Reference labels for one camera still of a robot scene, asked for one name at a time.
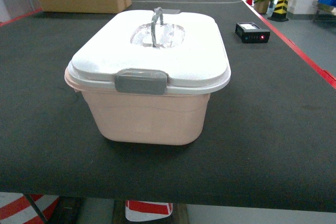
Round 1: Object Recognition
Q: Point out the red metal frame table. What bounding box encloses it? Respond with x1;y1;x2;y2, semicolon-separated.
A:
1;0;335;91

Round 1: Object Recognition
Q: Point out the white box lid grey handle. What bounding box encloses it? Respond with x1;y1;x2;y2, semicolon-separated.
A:
65;10;231;95

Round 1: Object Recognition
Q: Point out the pink plastic storage box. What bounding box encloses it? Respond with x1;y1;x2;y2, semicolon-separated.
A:
65;70;210;145

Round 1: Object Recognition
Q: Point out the black battery pack device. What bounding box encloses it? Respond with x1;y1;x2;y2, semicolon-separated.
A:
235;22;270;44

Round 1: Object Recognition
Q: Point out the yellow black traffic cone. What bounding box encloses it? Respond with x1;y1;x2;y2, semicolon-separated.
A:
268;0;288;22

